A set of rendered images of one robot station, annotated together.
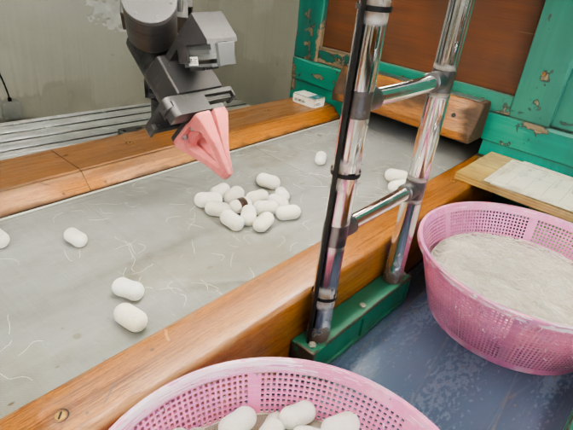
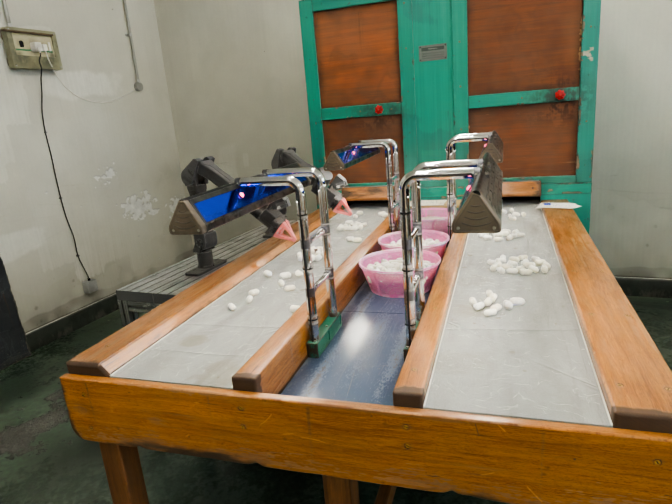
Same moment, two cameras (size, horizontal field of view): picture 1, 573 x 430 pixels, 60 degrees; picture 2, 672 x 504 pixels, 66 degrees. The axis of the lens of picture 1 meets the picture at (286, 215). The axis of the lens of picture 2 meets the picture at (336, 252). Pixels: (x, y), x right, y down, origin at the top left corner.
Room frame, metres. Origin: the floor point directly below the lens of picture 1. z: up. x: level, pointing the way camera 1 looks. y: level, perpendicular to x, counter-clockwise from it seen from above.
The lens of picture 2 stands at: (-1.50, 0.89, 1.26)
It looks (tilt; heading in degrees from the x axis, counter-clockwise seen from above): 15 degrees down; 340
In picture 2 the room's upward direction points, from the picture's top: 5 degrees counter-clockwise
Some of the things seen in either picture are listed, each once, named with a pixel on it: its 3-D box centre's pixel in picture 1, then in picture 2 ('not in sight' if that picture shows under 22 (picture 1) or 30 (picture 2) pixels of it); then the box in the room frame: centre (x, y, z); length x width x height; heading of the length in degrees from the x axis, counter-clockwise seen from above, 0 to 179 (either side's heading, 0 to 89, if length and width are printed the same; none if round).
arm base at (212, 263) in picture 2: not in sight; (205, 259); (0.60, 0.70, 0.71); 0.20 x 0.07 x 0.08; 136
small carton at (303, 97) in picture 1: (309, 99); not in sight; (1.04, -0.02, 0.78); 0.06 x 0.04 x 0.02; 52
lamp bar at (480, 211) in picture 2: not in sight; (483, 183); (-0.56, 0.20, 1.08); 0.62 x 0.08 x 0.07; 142
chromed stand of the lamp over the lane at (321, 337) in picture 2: not in sight; (288, 259); (-0.26, 0.57, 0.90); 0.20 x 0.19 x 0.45; 142
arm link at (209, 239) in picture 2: not in sight; (200, 208); (0.59, 0.69, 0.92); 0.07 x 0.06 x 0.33; 127
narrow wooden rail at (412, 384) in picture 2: not in sight; (453, 267); (-0.07, -0.05, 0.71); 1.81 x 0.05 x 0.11; 142
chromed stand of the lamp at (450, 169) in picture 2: not in sight; (447, 260); (-0.51, 0.26, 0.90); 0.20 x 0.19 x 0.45; 142
